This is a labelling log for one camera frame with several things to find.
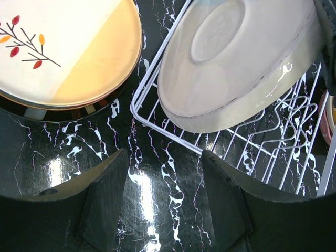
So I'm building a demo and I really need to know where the orange cream branch plate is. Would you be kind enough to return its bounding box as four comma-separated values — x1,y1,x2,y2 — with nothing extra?
1,1,142,110

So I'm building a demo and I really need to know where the black marble pattern mat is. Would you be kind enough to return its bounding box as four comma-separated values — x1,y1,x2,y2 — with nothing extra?
0,0,336,252

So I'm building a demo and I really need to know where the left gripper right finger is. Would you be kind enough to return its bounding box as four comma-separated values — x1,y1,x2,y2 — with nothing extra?
201,150,335,251

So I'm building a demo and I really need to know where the blue cream branch plate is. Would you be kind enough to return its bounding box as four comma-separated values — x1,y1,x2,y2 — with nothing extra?
157,1,324,133

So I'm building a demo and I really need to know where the pink scalloped plate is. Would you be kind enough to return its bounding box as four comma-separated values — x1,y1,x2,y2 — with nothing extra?
318,91,335,145

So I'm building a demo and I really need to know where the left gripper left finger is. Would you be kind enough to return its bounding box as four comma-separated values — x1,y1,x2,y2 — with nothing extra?
1,149,129,251

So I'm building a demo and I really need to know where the white wire dish rack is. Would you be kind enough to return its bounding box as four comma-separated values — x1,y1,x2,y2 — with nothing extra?
130,1,321,193

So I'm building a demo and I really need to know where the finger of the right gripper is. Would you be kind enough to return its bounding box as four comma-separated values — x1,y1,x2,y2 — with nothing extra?
314,0,335,89

